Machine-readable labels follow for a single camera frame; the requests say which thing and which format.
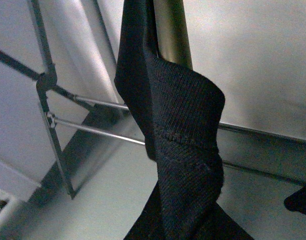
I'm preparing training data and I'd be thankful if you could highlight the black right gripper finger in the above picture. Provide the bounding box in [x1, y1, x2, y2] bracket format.
[283, 185, 306, 215]

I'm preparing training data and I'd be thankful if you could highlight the black knit garment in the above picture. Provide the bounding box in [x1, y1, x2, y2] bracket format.
[114, 0, 251, 240]

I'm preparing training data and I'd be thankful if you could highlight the lower metal rack rod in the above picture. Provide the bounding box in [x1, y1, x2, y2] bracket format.
[47, 114, 306, 186]

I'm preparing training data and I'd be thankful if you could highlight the metal rack rod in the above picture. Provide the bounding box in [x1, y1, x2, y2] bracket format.
[51, 85, 306, 144]
[47, 114, 306, 186]

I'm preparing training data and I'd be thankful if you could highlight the upper metal rack rod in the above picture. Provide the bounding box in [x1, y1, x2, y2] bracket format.
[51, 85, 306, 144]

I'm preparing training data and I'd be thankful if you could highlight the dark rack side frame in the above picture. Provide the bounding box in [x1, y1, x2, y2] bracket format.
[0, 0, 78, 201]

